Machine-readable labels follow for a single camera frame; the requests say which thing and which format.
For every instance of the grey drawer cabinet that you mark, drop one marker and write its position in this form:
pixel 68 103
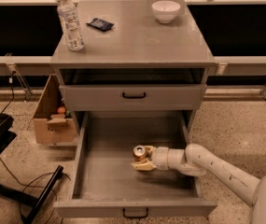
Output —
pixel 138 51

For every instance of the white ceramic bowl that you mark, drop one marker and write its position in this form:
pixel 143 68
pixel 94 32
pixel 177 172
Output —
pixel 165 11

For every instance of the dark blue snack packet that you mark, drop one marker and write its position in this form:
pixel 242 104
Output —
pixel 100 25

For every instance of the closed grey upper drawer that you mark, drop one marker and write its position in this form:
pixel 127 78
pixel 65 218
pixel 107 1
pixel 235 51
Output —
pixel 109 98

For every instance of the brown cardboard box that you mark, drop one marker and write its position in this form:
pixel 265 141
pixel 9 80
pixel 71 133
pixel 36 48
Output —
pixel 50 127

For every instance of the black chair frame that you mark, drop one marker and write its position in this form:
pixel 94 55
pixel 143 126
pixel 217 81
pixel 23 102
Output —
pixel 24 164

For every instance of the black upper drawer handle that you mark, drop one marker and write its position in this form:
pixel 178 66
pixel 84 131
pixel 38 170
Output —
pixel 134 96

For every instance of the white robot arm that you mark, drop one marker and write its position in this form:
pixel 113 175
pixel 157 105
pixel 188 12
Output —
pixel 196 160

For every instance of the open grey bottom drawer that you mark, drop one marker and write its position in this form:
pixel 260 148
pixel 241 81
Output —
pixel 104 181

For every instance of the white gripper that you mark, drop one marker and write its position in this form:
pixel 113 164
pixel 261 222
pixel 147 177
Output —
pixel 160 158

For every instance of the black bottom drawer handle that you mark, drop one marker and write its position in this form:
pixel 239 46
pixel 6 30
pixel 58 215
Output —
pixel 134 213

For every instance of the black drawer handle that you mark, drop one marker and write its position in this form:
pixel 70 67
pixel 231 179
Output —
pixel 134 213
pixel 134 96

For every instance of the orange fruit in box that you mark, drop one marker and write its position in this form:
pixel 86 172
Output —
pixel 61 110

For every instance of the orange soda can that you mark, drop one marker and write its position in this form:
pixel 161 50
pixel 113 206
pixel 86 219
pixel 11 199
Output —
pixel 139 153

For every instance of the clear plastic water bottle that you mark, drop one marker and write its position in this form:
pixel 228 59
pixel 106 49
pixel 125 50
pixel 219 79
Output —
pixel 68 15

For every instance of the metal railing bracket left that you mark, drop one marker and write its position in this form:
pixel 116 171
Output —
pixel 14 70

